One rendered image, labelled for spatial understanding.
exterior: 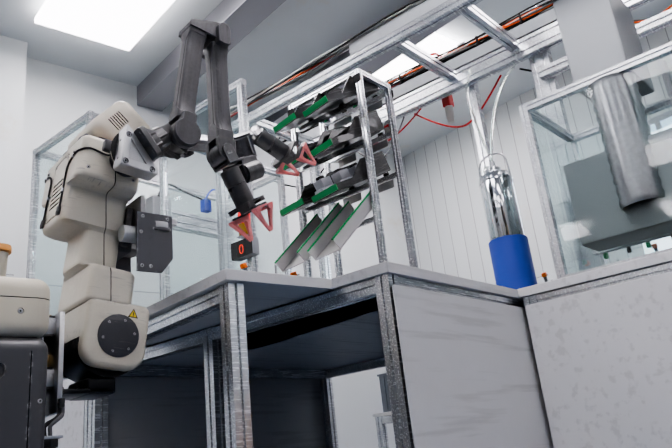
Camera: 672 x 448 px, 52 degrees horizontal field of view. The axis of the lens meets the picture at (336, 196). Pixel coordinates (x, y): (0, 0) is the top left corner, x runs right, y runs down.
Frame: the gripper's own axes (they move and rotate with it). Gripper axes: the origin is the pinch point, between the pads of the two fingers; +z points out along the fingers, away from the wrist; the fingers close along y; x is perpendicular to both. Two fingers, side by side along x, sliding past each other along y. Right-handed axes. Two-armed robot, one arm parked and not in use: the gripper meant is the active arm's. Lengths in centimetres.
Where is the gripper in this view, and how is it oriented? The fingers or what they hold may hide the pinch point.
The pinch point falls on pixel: (305, 168)
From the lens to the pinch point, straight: 226.3
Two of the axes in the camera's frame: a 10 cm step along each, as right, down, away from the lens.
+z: 7.6, 5.1, 4.0
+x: -2.4, 7.9, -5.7
